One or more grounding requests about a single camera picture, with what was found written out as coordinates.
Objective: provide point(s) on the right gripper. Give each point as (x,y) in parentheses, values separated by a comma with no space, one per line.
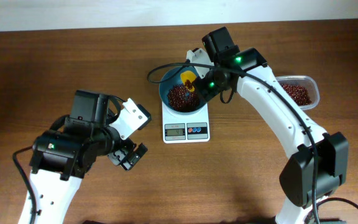
(202,84)

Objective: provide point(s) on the yellow plastic measuring scoop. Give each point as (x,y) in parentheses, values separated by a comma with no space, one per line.
(187,78)

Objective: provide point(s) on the red beans in bowl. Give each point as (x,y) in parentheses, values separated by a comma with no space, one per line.
(182,100)

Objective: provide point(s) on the teal plastic bowl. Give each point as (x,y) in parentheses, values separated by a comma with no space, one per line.
(174,79)

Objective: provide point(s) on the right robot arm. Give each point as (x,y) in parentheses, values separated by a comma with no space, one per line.
(317,160)

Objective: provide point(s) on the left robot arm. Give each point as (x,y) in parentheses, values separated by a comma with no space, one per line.
(98,125)

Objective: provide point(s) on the clear plastic container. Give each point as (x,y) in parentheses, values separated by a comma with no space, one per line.
(306,82)

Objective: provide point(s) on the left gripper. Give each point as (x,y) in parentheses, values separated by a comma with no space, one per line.
(124,154)

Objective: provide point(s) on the white digital kitchen scale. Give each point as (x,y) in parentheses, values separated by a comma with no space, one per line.
(180,127)

